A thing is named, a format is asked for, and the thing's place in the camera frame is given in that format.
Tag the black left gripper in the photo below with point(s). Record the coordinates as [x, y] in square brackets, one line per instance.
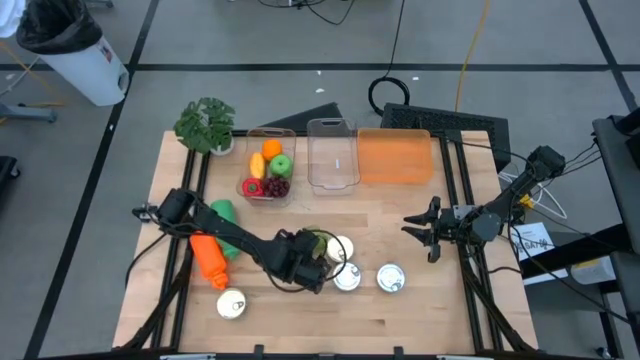
[300, 267]

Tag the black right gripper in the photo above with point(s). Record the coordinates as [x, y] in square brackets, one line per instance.
[457, 222]

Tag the green pear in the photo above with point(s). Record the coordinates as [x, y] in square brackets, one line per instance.
[319, 244]

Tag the tin can blue pink label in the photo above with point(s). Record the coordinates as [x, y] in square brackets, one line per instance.
[344, 247]

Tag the tin can green label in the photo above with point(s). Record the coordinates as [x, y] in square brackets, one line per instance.
[390, 278]
[349, 277]

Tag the purple grape bunch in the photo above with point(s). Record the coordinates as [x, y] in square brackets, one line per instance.
[276, 187]

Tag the orange translucent tray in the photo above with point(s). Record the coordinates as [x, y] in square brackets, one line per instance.
[395, 155]

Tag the red bell pepper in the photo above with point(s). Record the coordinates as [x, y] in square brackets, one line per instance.
[252, 187]

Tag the green apple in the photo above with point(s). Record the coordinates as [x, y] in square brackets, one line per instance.
[282, 166]

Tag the clear plastic bin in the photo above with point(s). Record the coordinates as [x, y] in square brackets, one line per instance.
[245, 145]
[333, 160]

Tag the yellow toy fruit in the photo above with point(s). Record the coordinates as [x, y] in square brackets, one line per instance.
[257, 165]

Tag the orange fruit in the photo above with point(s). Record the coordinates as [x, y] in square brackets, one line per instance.
[273, 149]

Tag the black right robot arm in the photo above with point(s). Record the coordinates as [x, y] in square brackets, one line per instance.
[515, 195]

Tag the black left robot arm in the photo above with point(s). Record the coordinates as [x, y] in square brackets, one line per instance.
[235, 240]

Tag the green plastic bottle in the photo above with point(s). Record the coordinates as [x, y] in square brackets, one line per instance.
[225, 210]

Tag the tin can white red label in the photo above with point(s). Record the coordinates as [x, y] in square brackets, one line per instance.
[231, 303]

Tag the yellow plug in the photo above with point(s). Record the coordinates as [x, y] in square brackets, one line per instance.
[525, 201]

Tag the orange plastic bottle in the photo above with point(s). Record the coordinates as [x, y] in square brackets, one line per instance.
[210, 257]

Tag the white paper sheet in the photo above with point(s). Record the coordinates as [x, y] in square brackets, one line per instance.
[537, 240]

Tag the black table edge clip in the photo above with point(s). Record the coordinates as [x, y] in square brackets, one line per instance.
[258, 349]
[398, 351]

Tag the black flat panel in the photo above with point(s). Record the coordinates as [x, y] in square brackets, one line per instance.
[310, 117]

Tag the potted green plant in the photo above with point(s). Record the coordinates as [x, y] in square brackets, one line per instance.
[205, 122]

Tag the white plastic jug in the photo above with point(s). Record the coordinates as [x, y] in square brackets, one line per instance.
[592, 270]

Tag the dark grey side table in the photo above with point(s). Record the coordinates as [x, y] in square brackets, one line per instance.
[617, 175]

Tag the white trash can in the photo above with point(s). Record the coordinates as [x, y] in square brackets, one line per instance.
[85, 75]

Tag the grey stand base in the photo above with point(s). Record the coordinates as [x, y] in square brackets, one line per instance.
[30, 112]

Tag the black trash bag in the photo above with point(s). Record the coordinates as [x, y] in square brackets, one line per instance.
[57, 25]

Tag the white cloth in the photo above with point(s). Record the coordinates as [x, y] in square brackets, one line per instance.
[10, 17]

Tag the silver frame bracket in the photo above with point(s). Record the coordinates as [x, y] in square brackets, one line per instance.
[187, 357]
[465, 357]

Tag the black aluminium frame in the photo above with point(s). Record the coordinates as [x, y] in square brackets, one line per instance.
[176, 325]

